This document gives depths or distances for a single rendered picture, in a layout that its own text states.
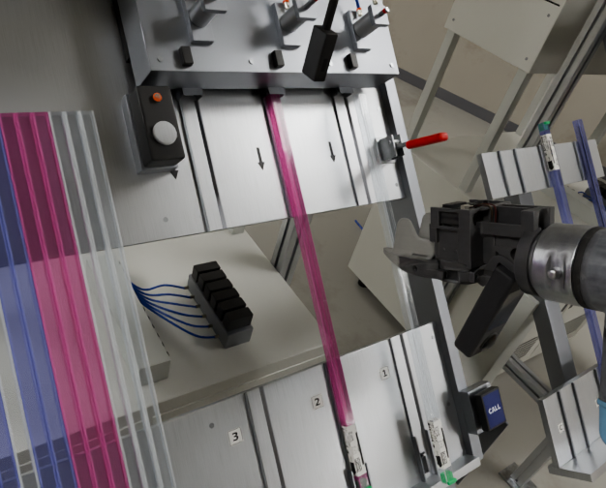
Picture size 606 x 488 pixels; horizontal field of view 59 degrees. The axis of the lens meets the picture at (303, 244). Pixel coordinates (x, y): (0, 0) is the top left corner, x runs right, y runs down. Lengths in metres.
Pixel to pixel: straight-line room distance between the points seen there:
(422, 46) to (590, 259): 4.07
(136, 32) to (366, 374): 0.47
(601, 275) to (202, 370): 0.62
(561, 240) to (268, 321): 0.61
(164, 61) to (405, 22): 4.06
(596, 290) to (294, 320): 0.63
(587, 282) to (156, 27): 0.46
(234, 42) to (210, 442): 0.42
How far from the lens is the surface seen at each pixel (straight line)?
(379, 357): 0.72
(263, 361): 0.95
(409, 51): 4.58
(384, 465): 0.74
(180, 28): 0.60
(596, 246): 0.52
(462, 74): 4.43
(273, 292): 1.07
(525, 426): 2.03
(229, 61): 0.61
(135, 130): 0.58
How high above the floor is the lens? 1.33
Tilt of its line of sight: 36 degrees down
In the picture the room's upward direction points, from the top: 18 degrees clockwise
